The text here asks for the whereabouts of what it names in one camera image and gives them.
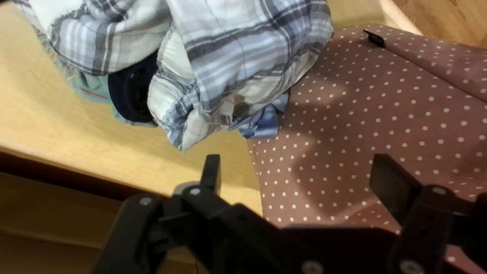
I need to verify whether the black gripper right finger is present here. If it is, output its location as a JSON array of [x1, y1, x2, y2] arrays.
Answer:
[[370, 153, 487, 274]]

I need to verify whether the dark navy cloth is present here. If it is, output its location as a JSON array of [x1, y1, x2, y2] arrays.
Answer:
[[107, 50, 160, 126]]

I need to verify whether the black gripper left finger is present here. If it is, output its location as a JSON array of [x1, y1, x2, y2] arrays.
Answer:
[[90, 153, 276, 274]]

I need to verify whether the plaid blue white shirt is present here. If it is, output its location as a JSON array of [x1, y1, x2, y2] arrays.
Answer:
[[13, 0, 337, 153]]

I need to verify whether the teal cloth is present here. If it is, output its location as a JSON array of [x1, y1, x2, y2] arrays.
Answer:
[[67, 67, 154, 126]]

